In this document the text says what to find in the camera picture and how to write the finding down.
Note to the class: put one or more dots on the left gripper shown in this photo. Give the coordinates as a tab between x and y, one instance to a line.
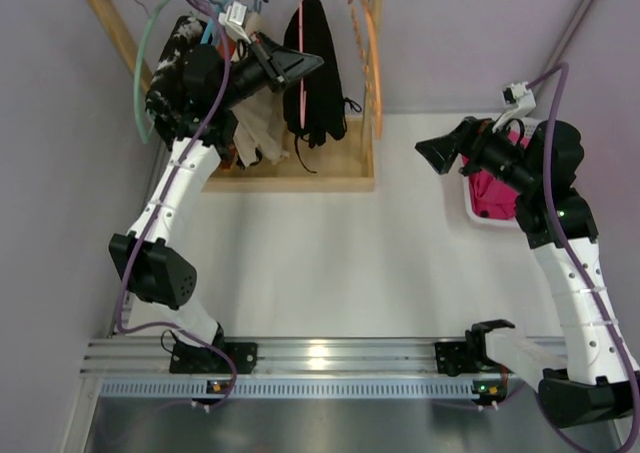
273	66

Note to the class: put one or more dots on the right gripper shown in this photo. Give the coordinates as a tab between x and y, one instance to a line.
470	146

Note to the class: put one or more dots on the magenta trousers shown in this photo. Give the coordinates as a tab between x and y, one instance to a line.
488	201

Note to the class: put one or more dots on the orange hanger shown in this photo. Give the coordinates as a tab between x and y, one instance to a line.
369	54

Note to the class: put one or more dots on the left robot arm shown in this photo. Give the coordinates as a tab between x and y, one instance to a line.
146	258

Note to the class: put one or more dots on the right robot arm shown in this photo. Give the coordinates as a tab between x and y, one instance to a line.
598	379

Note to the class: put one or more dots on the beige trousers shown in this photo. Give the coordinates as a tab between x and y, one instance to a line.
259	134

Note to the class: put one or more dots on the orange patterned trousers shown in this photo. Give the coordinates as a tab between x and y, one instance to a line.
229	157

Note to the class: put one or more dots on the black white patterned trousers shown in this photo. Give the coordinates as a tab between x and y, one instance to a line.
166	96

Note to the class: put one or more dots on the green hanger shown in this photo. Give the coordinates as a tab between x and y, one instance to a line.
142	119

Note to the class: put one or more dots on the white plastic basket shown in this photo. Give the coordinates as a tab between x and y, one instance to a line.
491	163

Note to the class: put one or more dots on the wooden clothes rack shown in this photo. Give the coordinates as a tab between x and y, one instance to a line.
343	166

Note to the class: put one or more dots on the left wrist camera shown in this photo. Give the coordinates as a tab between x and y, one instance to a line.
239	22

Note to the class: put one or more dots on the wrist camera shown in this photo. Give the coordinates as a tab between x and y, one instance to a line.
519	101
239	22

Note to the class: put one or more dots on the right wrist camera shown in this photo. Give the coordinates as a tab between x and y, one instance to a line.
519	101

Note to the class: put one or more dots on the aluminium mounting rail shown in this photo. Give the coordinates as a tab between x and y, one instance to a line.
139	356

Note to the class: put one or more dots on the slotted cable duct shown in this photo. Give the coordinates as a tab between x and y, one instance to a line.
305	388

